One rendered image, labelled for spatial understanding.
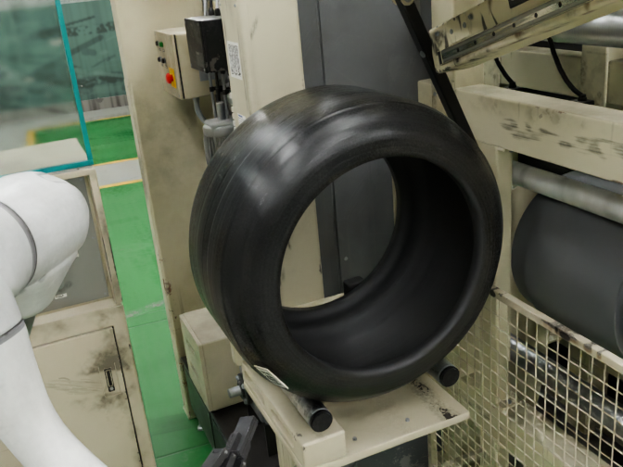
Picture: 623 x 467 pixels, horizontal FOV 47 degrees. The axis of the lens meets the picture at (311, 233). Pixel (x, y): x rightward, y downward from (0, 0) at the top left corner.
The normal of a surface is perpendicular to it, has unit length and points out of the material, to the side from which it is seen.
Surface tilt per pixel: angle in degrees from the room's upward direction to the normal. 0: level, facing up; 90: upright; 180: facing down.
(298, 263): 90
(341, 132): 44
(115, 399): 90
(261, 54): 90
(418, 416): 0
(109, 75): 90
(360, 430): 0
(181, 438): 0
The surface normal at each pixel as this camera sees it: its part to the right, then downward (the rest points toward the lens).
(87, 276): 0.40, 0.29
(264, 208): -0.29, -0.10
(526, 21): -0.91, 0.22
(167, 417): -0.09, -0.93
